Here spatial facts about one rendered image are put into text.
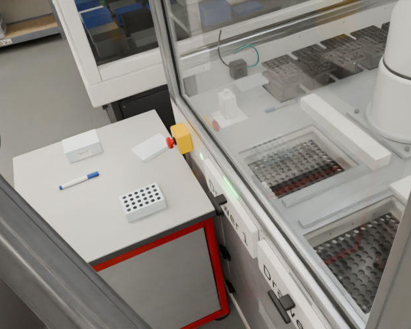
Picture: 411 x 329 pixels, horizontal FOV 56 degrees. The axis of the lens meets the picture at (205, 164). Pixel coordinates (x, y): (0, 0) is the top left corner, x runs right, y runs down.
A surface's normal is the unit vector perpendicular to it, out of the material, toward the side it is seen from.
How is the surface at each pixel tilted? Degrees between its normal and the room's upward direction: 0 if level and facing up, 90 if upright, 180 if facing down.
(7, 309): 90
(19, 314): 90
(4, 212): 37
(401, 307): 90
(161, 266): 90
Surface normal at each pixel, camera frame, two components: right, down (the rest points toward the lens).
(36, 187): -0.13, -0.73
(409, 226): -0.91, 0.35
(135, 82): 0.39, 0.59
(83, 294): 0.50, -0.62
